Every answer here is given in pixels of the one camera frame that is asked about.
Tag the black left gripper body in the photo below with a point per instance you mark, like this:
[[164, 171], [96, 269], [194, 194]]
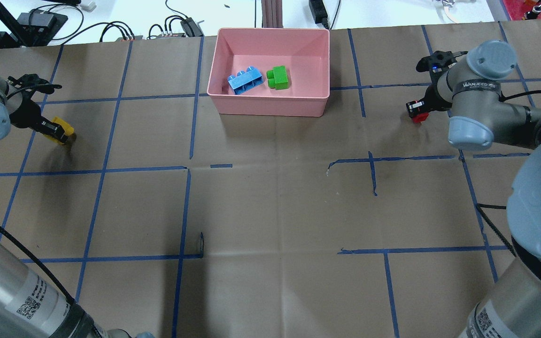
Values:
[[25, 112]]

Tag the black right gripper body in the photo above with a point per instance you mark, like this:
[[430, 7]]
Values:
[[436, 99]]

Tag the red toy block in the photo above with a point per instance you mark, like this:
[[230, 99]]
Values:
[[420, 117]]

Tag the yellow toy block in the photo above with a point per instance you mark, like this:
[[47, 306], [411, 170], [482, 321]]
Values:
[[59, 131]]

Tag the green toy block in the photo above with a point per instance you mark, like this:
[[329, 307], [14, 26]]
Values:
[[277, 78]]

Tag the blue toy block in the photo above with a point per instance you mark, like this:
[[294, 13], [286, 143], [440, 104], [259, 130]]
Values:
[[245, 80]]

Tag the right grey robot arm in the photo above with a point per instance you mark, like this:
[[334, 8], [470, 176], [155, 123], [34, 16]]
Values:
[[468, 84]]

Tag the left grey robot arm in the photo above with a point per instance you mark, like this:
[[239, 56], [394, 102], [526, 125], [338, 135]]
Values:
[[33, 303]]

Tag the pink plastic box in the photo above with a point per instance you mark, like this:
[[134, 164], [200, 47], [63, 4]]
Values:
[[305, 53]]

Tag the black power adapter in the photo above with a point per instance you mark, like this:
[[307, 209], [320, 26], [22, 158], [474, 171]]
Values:
[[318, 11]]

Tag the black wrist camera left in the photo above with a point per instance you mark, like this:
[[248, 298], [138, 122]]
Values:
[[31, 83]]

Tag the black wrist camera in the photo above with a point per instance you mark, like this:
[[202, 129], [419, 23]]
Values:
[[31, 83], [438, 61]]

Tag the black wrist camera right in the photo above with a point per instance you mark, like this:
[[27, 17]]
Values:
[[438, 61]]

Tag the usb hub with cables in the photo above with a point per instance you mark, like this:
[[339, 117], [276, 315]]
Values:
[[175, 26]]

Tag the aluminium frame post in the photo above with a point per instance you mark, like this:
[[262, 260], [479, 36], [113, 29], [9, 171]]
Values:
[[272, 14]]

